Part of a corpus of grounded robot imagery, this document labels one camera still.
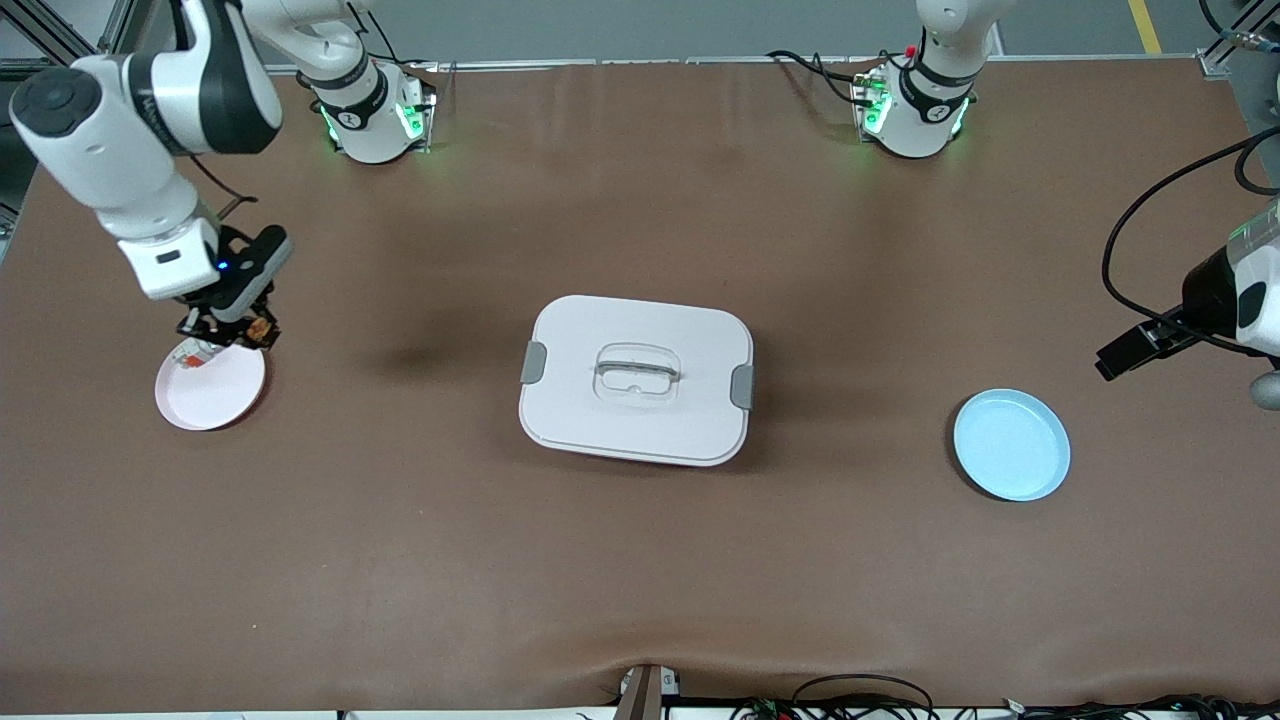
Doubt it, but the pink round plate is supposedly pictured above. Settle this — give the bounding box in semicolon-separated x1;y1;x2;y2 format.
155;335;268;432

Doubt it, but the light blue round plate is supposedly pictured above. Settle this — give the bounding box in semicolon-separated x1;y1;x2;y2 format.
952;388;1072;503

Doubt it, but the white lidded storage box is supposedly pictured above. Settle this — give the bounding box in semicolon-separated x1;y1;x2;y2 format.
518;294;755;468

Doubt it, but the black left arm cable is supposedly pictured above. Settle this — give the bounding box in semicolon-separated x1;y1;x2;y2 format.
1102;128;1280;353

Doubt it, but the aluminium frame profile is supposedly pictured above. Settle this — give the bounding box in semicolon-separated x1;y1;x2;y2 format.
1195;0;1280;81
0;0;136;89

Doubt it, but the black right base cable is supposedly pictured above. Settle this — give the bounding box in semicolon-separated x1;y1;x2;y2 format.
340;5;441;71

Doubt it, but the black base cable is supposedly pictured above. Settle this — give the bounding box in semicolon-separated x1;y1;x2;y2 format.
765;50;883;109
340;5;441;71

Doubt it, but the black cable bundle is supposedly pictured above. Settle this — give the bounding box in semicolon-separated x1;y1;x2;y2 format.
1000;693;1280;720

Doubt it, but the black left base cable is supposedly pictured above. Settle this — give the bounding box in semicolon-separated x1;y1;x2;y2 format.
765;50;883;109

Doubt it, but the black looped cable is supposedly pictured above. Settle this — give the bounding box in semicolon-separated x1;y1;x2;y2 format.
790;674;937;720

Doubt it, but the brown white bracket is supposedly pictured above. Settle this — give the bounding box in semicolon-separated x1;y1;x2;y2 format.
615;663;683;720

